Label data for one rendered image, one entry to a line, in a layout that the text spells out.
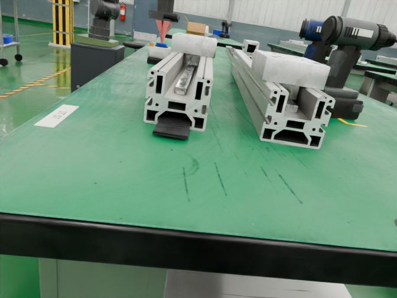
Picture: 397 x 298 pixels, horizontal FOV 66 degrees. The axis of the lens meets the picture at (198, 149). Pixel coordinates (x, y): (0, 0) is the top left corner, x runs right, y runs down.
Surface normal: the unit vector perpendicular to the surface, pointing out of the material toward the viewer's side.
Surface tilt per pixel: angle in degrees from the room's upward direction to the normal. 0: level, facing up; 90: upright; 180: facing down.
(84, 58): 90
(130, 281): 90
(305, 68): 90
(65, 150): 0
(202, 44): 90
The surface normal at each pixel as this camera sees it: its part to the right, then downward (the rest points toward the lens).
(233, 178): 0.15, -0.91
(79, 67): 0.04, 0.39
